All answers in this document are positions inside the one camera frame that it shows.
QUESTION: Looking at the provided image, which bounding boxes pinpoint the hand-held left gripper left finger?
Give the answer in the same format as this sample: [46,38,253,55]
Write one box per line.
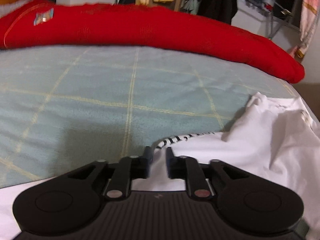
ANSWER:
[64,146,154,201]

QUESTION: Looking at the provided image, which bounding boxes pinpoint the metal clothes drying rack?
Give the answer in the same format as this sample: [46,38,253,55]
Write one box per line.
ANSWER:
[235,0,302,40]

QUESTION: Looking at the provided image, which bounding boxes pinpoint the pink patterned curtain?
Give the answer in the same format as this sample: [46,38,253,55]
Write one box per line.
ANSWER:
[289,0,320,63]

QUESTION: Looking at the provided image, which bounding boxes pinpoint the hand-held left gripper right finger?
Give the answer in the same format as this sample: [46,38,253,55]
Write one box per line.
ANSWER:
[166,147,253,201]

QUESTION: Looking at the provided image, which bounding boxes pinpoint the red quilt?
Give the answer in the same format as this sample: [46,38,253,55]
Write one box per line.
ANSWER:
[0,0,305,84]

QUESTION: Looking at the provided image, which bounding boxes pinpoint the white printed t-shirt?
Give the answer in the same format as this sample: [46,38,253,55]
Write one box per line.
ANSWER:
[0,92,320,240]

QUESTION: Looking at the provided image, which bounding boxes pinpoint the black hanging jacket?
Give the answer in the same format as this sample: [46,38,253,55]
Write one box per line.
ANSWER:
[197,0,238,25]

